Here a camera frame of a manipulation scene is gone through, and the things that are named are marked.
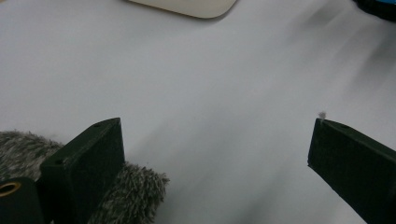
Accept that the grey fuzzy cloth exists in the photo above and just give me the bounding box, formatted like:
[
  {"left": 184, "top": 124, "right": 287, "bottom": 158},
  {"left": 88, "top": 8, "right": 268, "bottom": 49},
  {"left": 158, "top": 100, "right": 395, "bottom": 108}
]
[{"left": 0, "top": 130, "right": 171, "bottom": 224}]

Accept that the white plastic storage bin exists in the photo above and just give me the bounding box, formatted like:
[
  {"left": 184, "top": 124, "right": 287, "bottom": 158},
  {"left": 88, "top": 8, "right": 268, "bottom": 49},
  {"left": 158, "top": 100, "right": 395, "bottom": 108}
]
[{"left": 125, "top": 0, "right": 239, "bottom": 20}]

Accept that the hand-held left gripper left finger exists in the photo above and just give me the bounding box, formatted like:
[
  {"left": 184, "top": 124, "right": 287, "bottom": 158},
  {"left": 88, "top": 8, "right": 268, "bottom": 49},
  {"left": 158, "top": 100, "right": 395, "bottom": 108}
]
[{"left": 39, "top": 117, "right": 126, "bottom": 224}]

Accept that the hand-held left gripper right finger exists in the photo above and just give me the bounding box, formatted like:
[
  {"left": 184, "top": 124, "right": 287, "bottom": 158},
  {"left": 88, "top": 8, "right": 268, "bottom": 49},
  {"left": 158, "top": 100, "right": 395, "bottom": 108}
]
[{"left": 307, "top": 118, "right": 396, "bottom": 224}]

